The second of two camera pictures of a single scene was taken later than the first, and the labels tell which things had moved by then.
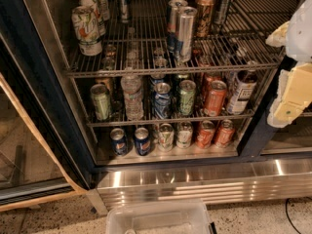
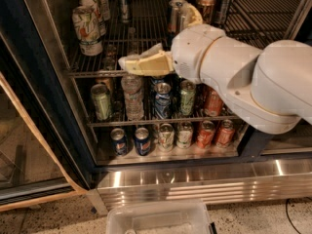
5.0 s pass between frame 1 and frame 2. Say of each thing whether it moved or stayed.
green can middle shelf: stayed
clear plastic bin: stayed
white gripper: moved
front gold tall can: stayed
